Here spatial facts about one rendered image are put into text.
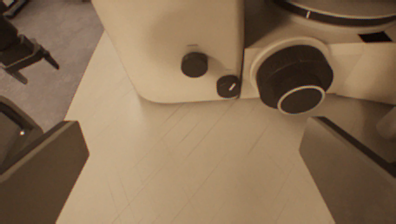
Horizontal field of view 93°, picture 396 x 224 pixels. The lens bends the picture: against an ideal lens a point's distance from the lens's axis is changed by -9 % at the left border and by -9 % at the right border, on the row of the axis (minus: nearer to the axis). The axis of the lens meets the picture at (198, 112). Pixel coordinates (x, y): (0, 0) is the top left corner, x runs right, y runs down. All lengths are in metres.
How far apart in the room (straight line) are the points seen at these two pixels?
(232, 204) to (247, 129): 0.08
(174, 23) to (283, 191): 0.17
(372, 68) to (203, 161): 0.19
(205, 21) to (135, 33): 0.06
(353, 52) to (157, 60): 0.18
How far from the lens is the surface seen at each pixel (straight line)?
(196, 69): 0.18
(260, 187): 0.20
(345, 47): 0.23
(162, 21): 0.17
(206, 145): 0.21
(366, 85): 0.27
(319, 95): 0.19
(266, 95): 0.20
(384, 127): 0.25
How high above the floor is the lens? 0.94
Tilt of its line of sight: 54 degrees down
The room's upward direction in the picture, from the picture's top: 8 degrees counter-clockwise
